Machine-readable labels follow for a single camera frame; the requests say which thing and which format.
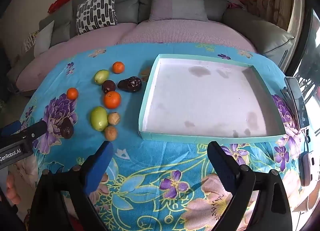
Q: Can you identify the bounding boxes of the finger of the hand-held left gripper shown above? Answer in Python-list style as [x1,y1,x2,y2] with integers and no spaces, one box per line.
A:
[7,120,48,144]
[0,120,22,136]

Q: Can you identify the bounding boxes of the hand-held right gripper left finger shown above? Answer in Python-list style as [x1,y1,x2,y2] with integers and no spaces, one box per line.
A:
[27,141,114,231]

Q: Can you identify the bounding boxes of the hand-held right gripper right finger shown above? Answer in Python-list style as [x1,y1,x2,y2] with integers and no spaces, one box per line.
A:
[207,141,293,231]

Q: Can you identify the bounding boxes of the long dark red date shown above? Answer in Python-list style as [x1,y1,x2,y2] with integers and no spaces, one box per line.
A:
[61,118,74,139]

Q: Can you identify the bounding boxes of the small orange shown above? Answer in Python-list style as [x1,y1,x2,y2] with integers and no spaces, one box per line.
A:
[112,61,125,74]
[66,87,79,100]

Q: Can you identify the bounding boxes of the shallow teal box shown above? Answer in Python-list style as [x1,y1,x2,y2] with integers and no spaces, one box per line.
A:
[138,54,286,144]

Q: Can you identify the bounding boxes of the large orange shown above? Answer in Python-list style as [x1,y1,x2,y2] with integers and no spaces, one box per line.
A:
[104,91,122,109]

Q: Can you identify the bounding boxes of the large wrinkled dark date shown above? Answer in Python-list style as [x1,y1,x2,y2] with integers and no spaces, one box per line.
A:
[117,76,142,93]

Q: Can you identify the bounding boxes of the person's left hand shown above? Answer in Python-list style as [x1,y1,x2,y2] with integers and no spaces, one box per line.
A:
[6,173,21,205]

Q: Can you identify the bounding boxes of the blue floral tablecloth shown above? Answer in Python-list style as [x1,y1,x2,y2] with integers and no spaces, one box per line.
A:
[19,43,311,231]

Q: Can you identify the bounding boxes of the plain grey pillow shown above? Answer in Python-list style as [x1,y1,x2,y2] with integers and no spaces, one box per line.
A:
[34,20,55,56]

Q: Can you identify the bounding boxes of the pink seat cushion cover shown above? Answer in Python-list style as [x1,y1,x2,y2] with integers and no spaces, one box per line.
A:
[16,22,137,95]
[117,19,258,52]

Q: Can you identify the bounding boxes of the smartphone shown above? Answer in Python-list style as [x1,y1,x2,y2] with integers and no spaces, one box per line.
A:
[281,76,311,130]

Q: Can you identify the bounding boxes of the red bag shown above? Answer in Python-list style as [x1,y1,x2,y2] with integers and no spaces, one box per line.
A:
[48,0,73,13]

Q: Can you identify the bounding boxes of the black and white patterned pillow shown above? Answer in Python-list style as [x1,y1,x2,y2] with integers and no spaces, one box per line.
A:
[76,0,118,35]

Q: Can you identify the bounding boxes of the grey sofa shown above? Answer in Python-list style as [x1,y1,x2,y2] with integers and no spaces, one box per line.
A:
[6,0,297,96]

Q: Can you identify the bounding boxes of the purple and grey pillow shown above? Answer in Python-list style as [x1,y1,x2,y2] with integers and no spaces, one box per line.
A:
[149,0,209,22]

